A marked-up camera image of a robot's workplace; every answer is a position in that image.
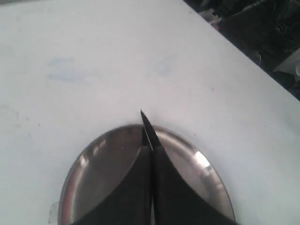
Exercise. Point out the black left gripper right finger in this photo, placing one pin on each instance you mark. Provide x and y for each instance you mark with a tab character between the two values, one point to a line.
175	202

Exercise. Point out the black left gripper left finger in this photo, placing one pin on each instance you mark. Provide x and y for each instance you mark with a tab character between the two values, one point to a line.
126	197

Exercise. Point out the black knife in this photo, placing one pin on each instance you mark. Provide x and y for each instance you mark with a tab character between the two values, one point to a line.
150	132

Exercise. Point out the round stainless steel plate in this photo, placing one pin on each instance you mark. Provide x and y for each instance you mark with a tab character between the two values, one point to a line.
188	160

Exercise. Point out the clear tape piece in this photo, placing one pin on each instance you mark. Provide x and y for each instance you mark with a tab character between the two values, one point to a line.
53	213

